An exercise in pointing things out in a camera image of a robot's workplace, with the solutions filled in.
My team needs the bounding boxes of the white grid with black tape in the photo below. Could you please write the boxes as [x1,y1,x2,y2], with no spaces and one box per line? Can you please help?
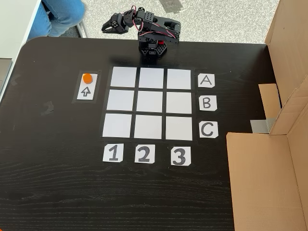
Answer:
[100,64,199,143]

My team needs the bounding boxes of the metal chair leg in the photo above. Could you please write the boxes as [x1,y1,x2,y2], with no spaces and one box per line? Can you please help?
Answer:
[76,20,88,39]

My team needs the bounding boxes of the grey floor plate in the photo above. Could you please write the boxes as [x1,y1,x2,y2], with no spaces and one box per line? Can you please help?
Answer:
[159,0,185,13]

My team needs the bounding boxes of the person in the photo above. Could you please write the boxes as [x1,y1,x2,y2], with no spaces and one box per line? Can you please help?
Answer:
[26,0,86,40]

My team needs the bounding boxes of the paper sheet with arrow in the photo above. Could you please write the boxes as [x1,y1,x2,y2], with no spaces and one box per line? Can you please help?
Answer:
[72,69,103,104]

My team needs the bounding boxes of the white side table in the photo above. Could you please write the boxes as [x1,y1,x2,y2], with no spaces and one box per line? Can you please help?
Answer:
[0,0,43,103]

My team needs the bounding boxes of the paper label letter A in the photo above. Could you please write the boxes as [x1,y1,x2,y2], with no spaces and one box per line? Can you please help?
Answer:
[197,74,216,89]

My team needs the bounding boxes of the paper label letter B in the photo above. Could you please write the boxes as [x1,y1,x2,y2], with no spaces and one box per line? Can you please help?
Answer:
[199,95,218,112]

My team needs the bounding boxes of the paper label number 1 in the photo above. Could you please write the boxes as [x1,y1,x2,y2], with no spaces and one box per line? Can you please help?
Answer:
[103,143,124,163]

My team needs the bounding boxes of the paper label number 2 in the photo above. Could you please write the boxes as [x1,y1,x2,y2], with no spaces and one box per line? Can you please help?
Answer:
[134,144,156,165]

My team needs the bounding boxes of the paper label letter C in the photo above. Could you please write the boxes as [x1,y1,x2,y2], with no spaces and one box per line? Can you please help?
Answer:
[199,121,219,139]

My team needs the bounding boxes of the paper label number 3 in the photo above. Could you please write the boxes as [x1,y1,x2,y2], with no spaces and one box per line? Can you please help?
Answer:
[170,146,192,167]

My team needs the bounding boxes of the brown cardboard screen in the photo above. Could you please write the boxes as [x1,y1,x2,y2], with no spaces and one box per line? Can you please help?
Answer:
[226,0,308,231]

